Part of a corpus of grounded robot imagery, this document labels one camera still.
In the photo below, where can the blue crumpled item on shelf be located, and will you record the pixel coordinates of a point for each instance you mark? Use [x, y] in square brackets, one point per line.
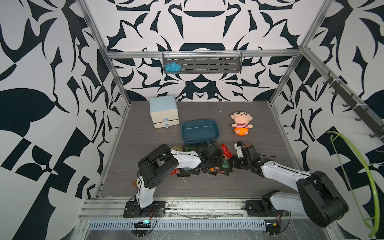
[172, 68]

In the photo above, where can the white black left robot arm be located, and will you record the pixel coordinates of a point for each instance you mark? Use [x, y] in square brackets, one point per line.
[164, 161]

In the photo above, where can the plush doll orange pants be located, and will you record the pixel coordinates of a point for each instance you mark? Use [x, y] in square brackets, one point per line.
[241, 123]

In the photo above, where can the grey perforated wall shelf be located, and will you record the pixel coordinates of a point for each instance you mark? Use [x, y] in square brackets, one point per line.
[215, 63]

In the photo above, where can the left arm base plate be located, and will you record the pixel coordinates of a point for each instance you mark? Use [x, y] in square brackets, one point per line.
[133, 210]

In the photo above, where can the small blue cream drawer cabinet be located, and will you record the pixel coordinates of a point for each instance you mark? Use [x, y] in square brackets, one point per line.
[164, 112]

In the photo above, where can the black wall hook rail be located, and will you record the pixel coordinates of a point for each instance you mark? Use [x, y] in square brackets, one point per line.
[354, 103]

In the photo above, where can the red foil tea bag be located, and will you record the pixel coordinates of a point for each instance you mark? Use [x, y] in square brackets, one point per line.
[175, 172]

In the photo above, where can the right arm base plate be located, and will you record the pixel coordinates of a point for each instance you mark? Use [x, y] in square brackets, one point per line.
[263, 208]

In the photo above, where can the yellow label tea bag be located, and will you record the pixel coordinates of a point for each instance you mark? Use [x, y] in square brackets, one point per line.
[179, 148]

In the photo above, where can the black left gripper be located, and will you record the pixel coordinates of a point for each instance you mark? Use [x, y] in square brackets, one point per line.
[219, 160]

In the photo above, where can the green label tea bag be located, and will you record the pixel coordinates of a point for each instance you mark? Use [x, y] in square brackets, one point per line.
[190, 148]

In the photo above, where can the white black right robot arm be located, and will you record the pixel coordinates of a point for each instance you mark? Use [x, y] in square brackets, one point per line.
[315, 195]

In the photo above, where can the red long tea sachet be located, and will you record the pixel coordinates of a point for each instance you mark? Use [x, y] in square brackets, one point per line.
[227, 154]

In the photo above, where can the teal plastic storage box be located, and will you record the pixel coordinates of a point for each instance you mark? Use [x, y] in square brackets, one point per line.
[199, 132]

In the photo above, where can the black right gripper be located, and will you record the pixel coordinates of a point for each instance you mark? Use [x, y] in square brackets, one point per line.
[234, 165]

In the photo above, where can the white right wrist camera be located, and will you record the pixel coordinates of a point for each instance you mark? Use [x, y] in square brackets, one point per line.
[238, 147]

